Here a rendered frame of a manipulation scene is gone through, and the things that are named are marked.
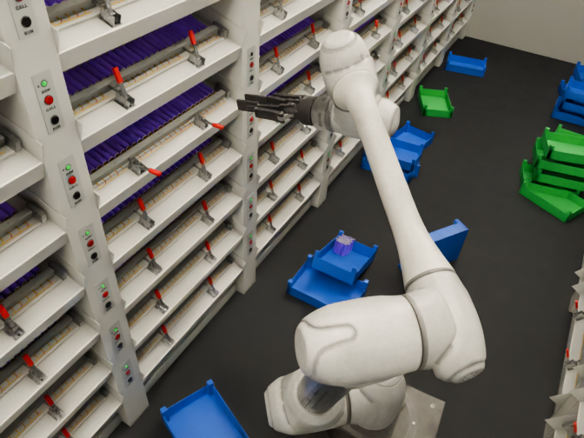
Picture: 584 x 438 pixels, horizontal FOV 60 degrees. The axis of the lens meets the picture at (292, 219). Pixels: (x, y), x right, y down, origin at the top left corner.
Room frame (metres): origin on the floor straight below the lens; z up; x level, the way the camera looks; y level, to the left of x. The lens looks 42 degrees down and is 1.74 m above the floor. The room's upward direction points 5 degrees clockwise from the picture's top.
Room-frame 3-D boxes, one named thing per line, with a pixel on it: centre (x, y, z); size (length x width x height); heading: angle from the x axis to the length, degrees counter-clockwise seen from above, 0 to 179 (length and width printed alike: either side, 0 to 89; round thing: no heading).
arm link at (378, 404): (0.76, -0.27, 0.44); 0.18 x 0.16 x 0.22; 105
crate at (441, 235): (1.71, -0.67, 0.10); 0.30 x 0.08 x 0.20; 120
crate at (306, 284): (1.47, -0.18, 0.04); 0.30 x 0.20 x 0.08; 63
